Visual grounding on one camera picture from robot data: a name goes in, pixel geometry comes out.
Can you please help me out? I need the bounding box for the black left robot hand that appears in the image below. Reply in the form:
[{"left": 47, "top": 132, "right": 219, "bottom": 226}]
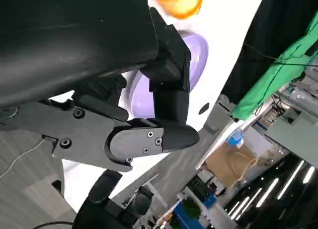
[{"left": 0, "top": 0, "right": 200, "bottom": 174}]

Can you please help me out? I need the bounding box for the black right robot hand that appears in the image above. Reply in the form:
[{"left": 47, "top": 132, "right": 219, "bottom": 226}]
[{"left": 73, "top": 169, "right": 155, "bottom": 229}]

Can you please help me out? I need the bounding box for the orange and white bread roll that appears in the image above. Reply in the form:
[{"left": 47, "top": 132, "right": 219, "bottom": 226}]
[{"left": 153, "top": 0, "right": 203, "bottom": 19}]

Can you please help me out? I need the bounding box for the green potted plant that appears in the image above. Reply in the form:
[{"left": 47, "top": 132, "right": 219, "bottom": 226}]
[{"left": 182, "top": 198, "right": 202, "bottom": 220}]

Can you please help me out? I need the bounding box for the blue display board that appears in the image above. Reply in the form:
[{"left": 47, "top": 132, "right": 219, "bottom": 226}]
[{"left": 172, "top": 192, "right": 217, "bottom": 229}]

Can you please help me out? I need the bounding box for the lilac plate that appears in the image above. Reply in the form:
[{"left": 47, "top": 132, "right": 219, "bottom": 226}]
[{"left": 118, "top": 30, "right": 209, "bottom": 119}]

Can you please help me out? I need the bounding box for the brown cardboard box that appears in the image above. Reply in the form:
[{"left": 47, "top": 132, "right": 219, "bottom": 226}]
[{"left": 205, "top": 142, "right": 259, "bottom": 190}]

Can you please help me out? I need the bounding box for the black round table grommet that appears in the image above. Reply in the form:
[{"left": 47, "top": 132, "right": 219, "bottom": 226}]
[{"left": 198, "top": 102, "right": 211, "bottom": 114}]

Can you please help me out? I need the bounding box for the blue plastic container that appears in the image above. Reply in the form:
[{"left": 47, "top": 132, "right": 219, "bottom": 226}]
[{"left": 228, "top": 129, "right": 245, "bottom": 147}]

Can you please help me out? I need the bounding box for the black backdrop curtain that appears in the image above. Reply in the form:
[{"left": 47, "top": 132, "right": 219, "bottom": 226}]
[{"left": 221, "top": 0, "right": 318, "bottom": 105}]

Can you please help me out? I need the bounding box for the green cloth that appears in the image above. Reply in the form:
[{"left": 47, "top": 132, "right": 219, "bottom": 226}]
[{"left": 230, "top": 15, "right": 318, "bottom": 121}]

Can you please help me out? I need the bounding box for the white floor cable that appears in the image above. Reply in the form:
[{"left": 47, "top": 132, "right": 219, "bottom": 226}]
[{"left": 0, "top": 137, "right": 50, "bottom": 179}]

